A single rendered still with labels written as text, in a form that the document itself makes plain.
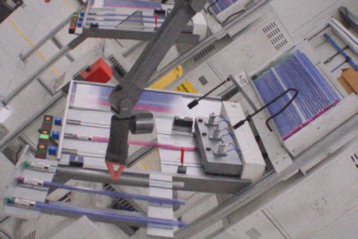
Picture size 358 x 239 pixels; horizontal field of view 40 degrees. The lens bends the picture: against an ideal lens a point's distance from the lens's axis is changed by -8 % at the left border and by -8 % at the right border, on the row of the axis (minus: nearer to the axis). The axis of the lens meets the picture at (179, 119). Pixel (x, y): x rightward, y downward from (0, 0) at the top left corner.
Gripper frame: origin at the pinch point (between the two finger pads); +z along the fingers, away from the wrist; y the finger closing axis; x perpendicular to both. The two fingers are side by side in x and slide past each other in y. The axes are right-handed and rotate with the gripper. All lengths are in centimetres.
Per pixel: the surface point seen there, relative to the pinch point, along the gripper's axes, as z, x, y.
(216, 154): 4.0, -34.7, 31.4
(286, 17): 6, -132, 352
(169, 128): 7, -18, 57
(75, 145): 8.3, 17.4, 33.1
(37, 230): 62, 36, 46
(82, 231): 12.5, 8.0, -14.5
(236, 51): 1, -58, 171
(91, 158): 9.1, 10.4, 25.9
